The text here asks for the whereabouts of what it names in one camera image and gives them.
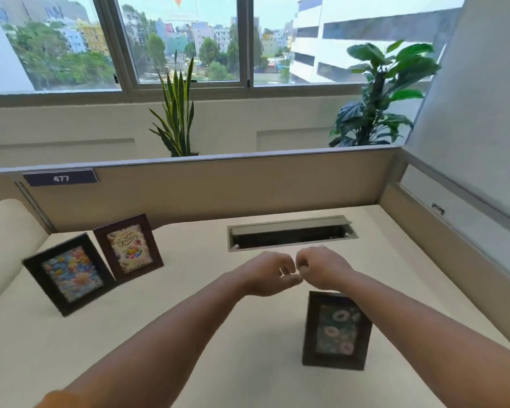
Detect person's right hand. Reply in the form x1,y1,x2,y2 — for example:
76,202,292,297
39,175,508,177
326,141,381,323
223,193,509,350
295,245,356,292

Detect person's left hand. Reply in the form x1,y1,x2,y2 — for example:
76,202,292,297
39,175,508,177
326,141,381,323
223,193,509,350
237,251,303,298

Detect dark picture frame donut print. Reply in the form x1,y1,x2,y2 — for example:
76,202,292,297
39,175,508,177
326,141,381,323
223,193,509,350
301,291,373,372

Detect brown picture frame cream card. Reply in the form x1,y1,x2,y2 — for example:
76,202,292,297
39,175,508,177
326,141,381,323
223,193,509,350
93,214,165,285

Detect black picture frame colourful balloons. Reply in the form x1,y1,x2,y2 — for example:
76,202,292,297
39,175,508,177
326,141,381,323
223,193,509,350
22,232,117,317

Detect person's right forearm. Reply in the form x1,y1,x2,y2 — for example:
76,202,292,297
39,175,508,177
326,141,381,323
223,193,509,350
338,269,510,408

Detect person's left forearm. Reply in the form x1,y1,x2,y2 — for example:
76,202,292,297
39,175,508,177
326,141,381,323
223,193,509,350
63,269,256,408

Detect white table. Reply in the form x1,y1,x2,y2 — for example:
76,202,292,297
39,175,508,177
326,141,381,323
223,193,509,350
0,203,510,408

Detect beige desk partition panel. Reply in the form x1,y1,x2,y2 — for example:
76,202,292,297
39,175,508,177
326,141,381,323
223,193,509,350
12,146,405,233

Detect beige glass side partition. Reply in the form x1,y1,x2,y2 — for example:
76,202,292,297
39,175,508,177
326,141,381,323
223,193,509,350
378,148,510,358

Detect broad leaf plant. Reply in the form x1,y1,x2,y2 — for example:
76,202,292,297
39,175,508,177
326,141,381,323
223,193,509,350
328,39,442,148

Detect snake plant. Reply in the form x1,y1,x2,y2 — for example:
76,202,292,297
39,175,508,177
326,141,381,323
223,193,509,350
148,50,199,158

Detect blue desk label plate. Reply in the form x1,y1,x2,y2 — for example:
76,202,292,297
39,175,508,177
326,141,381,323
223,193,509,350
23,168,99,188

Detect grey framed window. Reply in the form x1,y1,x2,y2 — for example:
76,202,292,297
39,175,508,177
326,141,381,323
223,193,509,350
0,0,468,109

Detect orange left sleeve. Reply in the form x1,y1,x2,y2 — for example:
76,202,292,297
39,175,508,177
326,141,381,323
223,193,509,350
36,389,90,408

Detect cream curved desk divider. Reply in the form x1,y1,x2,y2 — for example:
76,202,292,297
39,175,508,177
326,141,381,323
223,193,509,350
0,198,50,315

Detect beige neighbouring partition panel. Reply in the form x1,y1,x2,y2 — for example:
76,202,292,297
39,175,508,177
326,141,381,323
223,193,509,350
0,169,54,234

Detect grey table cable box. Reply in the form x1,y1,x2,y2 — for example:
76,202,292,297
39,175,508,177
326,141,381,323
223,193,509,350
227,215,360,253

